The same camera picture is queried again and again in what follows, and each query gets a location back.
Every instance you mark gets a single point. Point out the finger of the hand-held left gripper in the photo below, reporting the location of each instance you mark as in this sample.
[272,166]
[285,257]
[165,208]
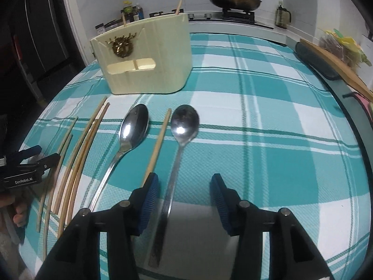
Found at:
[29,151]
[48,160]

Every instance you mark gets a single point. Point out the dark sauce bottle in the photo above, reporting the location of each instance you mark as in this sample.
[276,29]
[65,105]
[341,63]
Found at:
[135,13]
[140,11]

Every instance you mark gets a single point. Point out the black gas stove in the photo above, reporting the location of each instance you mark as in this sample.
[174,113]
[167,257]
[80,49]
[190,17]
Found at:
[209,19]

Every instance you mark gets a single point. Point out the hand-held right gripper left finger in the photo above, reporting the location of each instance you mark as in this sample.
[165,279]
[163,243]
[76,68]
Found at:
[150,198]

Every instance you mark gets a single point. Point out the round-bowl steel spoon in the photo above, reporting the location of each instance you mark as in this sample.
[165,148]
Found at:
[185,124]

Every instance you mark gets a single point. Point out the cream utensil holder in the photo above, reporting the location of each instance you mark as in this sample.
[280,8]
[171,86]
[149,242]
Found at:
[163,58]

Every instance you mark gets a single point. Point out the dark refrigerator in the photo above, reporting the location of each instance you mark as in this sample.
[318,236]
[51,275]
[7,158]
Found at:
[35,35]

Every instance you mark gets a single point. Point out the pink fabric item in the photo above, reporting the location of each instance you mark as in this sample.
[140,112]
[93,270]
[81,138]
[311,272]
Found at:
[364,102]

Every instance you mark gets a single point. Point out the glass pitcher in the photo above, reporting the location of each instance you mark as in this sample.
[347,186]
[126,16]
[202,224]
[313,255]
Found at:
[282,17]

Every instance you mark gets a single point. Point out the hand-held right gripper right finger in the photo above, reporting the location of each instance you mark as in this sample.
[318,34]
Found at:
[220,198]

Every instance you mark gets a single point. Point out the row of seasoning jars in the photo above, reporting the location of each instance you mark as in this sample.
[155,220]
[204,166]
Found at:
[107,26]

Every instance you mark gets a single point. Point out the plastic bag of dried goods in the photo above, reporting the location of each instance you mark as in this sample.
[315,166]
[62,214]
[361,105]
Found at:
[341,46]

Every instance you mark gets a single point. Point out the wooden cutting board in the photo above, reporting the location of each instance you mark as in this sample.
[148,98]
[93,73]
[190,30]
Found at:
[335,61]

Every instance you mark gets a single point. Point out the person's left hand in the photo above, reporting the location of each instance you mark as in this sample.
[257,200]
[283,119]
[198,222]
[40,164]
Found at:
[20,217]

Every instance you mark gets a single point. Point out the oval-bowl steel spoon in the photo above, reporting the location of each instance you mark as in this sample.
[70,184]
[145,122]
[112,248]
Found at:
[135,128]

